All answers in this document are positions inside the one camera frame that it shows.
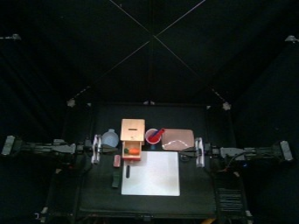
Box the white paper sheet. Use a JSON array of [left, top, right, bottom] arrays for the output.
[[120, 150, 181, 197]]

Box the dark green block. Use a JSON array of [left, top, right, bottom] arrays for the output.
[[111, 171, 121, 188]]

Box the wooden box with slot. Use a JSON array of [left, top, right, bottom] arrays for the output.
[[120, 118, 145, 143]]

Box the red and white block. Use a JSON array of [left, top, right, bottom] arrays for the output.
[[112, 154, 123, 168]]

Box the red plastic utensil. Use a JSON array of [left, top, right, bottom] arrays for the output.
[[152, 127, 165, 140]]

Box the red plastic cup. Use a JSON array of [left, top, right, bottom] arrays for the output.
[[144, 128, 161, 145]]

